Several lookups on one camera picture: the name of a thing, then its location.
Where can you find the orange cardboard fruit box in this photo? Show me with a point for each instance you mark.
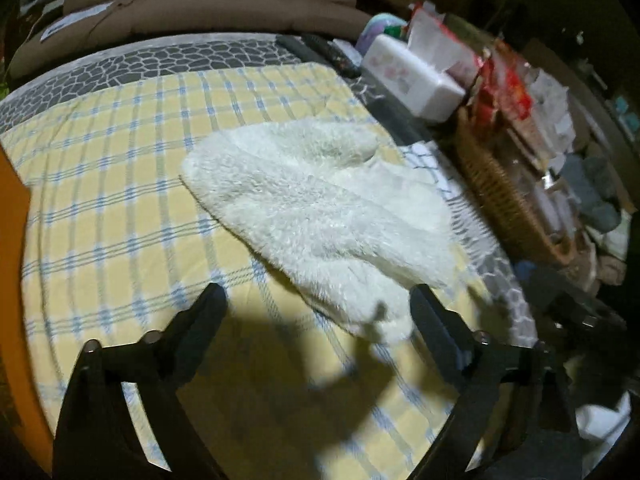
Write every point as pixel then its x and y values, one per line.
pixel 26 440

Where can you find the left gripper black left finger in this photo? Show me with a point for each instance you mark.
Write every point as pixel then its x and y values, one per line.
pixel 95 437

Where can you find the white paper on sofa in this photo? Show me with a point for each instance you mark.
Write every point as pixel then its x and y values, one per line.
pixel 74 18

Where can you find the wicker basket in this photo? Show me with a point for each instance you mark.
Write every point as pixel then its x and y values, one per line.
pixel 520 233

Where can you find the white gloved hand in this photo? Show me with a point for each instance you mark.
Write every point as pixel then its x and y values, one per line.
pixel 600 427

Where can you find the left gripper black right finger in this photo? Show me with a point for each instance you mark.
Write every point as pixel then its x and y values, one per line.
pixel 538 438

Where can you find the white tissue box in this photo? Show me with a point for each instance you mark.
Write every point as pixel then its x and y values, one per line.
pixel 424 91

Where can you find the white fluffy towel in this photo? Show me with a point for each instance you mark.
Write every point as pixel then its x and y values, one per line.
pixel 317 200

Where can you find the grey pebble pattern tablecloth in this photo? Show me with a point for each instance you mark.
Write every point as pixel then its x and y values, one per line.
pixel 190 53

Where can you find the red packaged snacks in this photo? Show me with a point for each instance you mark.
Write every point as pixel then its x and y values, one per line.
pixel 481 64

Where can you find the brown sofa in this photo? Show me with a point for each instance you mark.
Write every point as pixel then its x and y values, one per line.
pixel 131 20

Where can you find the black remote control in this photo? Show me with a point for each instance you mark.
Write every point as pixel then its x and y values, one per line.
pixel 312 48

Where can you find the purple green round container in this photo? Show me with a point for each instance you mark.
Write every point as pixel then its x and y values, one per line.
pixel 381 24

